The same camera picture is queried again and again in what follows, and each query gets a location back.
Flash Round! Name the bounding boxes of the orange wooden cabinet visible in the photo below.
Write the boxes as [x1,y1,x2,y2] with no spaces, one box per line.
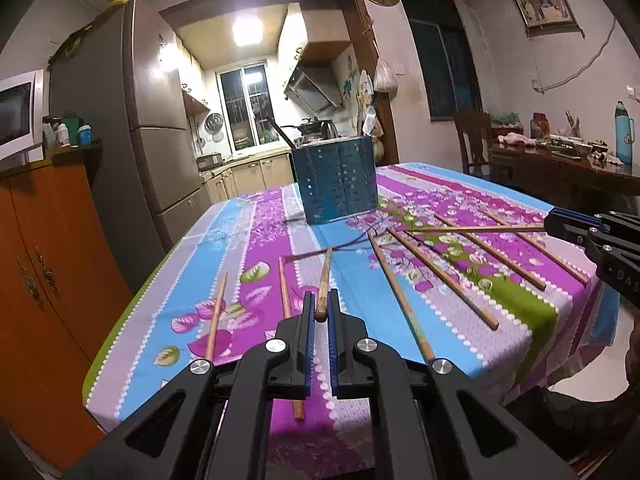
[0,140,135,471]

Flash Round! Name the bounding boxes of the green bundle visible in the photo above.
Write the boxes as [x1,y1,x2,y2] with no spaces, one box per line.
[47,27,91,66]

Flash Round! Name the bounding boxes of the wooden chair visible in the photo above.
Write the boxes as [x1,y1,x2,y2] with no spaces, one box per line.
[452,110,498,177]

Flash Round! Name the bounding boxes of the blue thermos bottle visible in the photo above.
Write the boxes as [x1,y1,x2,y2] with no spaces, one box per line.
[614,101,636,165]

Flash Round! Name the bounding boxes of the grey refrigerator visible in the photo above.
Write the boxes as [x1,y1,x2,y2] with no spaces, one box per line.
[47,0,213,267]

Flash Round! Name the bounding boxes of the dark cloth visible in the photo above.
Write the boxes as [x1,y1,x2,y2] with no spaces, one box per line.
[542,385,636,463]

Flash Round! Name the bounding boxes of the colourful wall sticker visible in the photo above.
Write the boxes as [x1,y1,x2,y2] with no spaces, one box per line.
[342,55,362,106]

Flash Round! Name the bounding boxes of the floral striped tablecloth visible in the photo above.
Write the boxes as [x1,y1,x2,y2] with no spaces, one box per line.
[82,161,621,478]

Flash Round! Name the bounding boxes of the dark wooden side table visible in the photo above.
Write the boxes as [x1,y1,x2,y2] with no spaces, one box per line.
[487,140,640,211]

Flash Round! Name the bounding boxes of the barred kitchen window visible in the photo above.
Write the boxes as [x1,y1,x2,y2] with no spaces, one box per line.
[216,62,273,153]

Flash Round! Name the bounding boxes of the ceiling light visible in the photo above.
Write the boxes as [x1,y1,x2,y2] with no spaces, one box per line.
[231,10,266,48]

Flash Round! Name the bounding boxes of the pink cloth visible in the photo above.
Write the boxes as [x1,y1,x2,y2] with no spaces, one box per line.
[496,132,537,148]

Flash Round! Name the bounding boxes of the dark utensil handle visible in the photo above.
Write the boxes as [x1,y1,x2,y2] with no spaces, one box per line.
[264,116,297,151]

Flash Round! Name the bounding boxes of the framed wall picture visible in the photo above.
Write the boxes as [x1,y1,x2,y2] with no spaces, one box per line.
[507,0,580,31]

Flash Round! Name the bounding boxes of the green container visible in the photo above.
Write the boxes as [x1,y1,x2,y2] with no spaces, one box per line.
[61,117,84,147]

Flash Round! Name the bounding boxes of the white microwave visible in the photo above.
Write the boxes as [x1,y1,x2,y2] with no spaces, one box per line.
[0,69,46,162]

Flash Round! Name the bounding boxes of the wall cable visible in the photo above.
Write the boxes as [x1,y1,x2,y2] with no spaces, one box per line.
[531,15,617,95]

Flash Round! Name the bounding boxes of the blue perforated utensil holder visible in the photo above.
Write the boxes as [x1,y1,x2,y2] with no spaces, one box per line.
[291,136,379,226]

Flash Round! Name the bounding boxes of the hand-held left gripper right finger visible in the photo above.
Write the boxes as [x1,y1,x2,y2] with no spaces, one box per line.
[329,290,578,480]

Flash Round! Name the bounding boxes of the wooden chopstick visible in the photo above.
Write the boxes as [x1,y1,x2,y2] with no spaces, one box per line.
[315,246,335,323]
[485,209,591,286]
[386,227,501,332]
[397,224,548,236]
[277,256,307,422]
[204,272,229,362]
[369,235,437,364]
[431,211,548,292]

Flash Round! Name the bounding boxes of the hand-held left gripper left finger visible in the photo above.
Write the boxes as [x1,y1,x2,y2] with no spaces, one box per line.
[65,290,321,480]

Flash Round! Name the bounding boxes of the white plastic bag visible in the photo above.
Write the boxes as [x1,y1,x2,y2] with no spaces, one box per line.
[372,57,399,93]

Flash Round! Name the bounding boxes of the kitchen wall cabinet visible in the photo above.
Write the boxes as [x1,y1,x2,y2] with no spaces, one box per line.
[277,2,355,67]

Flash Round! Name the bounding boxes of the dark curtained window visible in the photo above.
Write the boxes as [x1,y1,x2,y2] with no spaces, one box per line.
[400,0,485,122]

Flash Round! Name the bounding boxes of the metal range hood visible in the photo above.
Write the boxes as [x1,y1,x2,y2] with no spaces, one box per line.
[283,65,346,113]

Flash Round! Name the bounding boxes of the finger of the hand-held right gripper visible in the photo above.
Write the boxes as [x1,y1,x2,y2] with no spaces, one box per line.
[544,209,640,241]
[586,228,640,267]

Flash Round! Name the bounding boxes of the beige kitchen base cabinets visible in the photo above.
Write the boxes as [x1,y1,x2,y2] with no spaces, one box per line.
[200,152,296,206]

